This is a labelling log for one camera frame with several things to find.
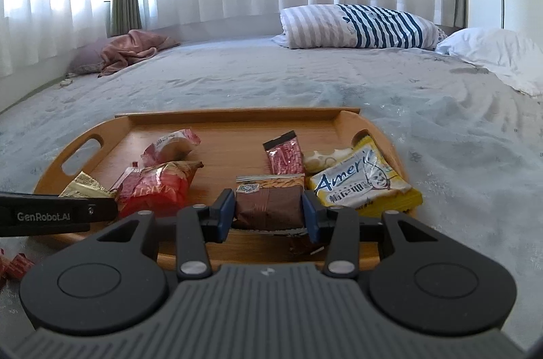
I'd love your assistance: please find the yellow biscuit packet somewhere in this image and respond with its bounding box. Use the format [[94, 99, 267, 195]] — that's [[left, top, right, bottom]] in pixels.
[[306, 135, 424, 215]]

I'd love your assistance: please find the purple pillow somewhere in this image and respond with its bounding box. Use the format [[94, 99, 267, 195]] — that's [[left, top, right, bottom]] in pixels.
[[68, 37, 128, 75]]

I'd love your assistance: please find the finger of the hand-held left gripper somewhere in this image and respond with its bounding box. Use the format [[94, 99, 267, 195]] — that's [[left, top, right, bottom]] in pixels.
[[82, 197, 118, 225]]

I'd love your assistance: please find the white pillow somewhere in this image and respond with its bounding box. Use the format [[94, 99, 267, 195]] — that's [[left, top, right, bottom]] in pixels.
[[435, 27, 543, 97]]

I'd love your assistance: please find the white pink cake packet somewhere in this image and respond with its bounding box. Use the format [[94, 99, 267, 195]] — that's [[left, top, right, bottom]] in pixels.
[[142, 129, 202, 165]]

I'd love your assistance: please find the red foil snack packet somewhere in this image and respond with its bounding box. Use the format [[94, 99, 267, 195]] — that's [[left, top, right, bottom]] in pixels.
[[263, 130, 306, 176]]

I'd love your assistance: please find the light blue bedspread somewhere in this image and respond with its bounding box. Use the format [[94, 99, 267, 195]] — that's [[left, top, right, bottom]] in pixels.
[[0, 34, 543, 300]]

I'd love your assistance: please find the dark red bar wrapper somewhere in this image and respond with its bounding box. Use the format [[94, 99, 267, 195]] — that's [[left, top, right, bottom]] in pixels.
[[6, 254, 35, 282]]

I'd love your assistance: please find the pink crumpled cloth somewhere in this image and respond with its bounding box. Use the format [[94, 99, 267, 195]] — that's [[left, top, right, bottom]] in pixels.
[[97, 29, 181, 78]]

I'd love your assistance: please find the red chip bag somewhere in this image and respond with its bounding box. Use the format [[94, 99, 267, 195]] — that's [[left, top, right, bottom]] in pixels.
[[115, 161, 204, 221]]

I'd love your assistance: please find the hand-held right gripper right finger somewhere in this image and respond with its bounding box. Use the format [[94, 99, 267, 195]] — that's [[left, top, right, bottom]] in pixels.
[[301, 191, 444, 279]]

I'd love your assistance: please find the gold foil snack packet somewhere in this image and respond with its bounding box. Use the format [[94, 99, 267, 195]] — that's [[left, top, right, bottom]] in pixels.
[[57, 171, 118, 199]]

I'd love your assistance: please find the brown peanut snack packet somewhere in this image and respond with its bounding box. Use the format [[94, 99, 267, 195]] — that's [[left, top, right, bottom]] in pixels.
[[235, 173, 307, 236]]

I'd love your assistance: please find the wooden tray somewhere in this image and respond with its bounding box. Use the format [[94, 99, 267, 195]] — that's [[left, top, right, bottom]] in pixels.
[[33, 107, 410, 272]]

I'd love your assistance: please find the cheese print snack packet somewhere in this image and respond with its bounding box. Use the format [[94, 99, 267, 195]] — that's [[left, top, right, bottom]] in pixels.
[[302, 147, 355, 174]]

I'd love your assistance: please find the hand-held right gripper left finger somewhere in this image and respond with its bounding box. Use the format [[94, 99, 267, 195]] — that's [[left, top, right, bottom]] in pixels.
[[91, 189, 236, 280]]

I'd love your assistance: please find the striped pillow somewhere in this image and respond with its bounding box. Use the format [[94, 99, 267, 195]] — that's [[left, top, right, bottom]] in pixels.
[[271, 4, 446, 50]]

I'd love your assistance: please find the clear red candy packet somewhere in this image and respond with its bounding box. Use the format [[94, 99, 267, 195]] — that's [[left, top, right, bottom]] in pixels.
[[109, 166, 143, 192]]

